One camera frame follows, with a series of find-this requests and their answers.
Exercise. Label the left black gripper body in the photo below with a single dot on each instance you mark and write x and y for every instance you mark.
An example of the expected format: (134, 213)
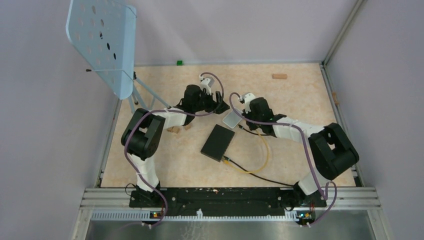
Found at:
(205, 102)

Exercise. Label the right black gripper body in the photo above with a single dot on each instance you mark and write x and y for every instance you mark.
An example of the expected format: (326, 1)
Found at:
(251, 116)

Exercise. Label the grey card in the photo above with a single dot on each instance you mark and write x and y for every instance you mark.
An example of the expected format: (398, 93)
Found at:
(232, 119)

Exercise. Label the black network switch box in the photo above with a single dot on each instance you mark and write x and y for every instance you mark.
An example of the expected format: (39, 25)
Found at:
(217, 143)

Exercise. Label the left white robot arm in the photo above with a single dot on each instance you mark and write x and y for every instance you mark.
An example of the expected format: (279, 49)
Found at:
(143, 134)

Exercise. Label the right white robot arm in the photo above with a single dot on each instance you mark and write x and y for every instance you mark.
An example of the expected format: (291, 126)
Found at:
(329, 152)

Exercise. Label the long wooden block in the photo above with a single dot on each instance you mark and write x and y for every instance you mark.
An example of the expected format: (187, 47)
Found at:
(279, 76)

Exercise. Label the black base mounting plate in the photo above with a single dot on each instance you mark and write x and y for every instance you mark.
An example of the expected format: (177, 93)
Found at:
(225, 201)

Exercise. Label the light blue music stand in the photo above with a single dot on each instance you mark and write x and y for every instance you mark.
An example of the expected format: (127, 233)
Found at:
(104, 34)

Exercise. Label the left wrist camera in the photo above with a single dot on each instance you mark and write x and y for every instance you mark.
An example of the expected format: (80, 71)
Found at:
(206, 84)

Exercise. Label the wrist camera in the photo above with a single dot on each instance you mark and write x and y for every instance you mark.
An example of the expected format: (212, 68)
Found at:
(246, 98)
(206, 84)

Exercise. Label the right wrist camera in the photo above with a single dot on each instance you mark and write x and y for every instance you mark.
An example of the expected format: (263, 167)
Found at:
(246, 98)

